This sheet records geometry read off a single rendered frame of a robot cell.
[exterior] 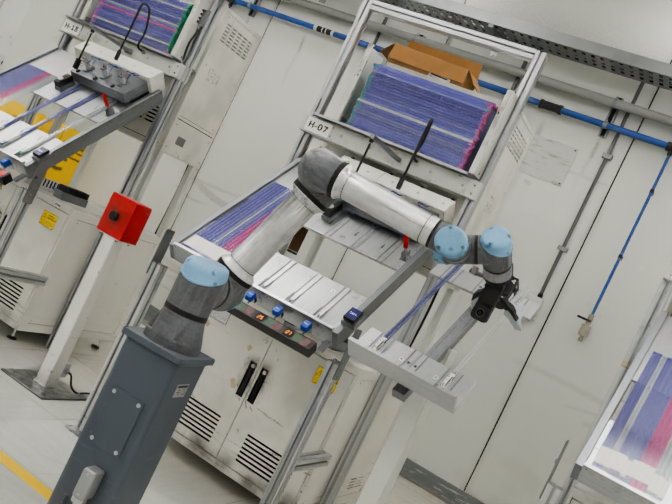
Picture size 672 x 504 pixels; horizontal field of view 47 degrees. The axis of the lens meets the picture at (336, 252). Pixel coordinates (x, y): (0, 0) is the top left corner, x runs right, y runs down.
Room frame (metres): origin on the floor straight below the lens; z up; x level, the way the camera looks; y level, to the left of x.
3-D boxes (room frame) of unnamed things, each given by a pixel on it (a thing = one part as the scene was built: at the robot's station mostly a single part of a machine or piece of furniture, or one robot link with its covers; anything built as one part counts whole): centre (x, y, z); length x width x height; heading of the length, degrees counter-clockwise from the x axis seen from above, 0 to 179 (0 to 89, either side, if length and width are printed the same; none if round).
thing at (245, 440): (3.04, -0.07, 0.31); 0.70 x 0.65 x 0.62; 64
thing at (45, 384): (2.93, 0.78, 0.39); 0.24 x 0.24 x 0.78; 64
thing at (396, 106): (2.90, -0.07, 1.52); 0.51 x 0.13 x 0.27; 64
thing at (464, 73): (3.22, -0.10, 1.82); 0.68 x 0.30 x 0.20; 64
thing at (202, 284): (1.98, 0.28, 0.72); 0.13 x 0.12 x 0.14; 165
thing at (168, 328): (1.97, 0.28, 0.60); 0.15 x 0.15 x 0.10
